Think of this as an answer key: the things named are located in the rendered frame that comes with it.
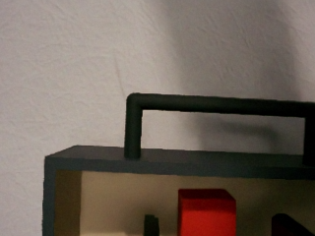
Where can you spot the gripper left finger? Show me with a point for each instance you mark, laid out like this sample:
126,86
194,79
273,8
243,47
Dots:
151,227

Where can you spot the light wooden cabinet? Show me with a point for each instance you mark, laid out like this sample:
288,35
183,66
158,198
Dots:
101,203

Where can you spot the red block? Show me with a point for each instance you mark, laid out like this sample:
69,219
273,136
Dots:
206,212

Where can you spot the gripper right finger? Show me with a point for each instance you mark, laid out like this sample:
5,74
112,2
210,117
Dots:
284,225

